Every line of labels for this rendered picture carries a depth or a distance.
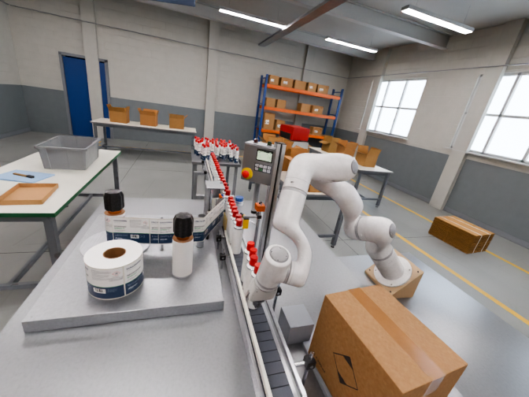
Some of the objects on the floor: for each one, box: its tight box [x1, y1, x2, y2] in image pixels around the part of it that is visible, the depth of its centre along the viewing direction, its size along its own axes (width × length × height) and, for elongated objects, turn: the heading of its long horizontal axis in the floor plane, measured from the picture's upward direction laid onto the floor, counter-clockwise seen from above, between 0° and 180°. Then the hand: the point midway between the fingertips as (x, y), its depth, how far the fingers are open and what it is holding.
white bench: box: [0, 150, 121, 291], centre depth 245 cm, size 190×75×80 cm, turn 177°
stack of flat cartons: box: [428, 216, 495, 254], centre depth 400 cm, size 64×53×31 cm
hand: (257, 302), depth 94 cm, fingers closed, pressing on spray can
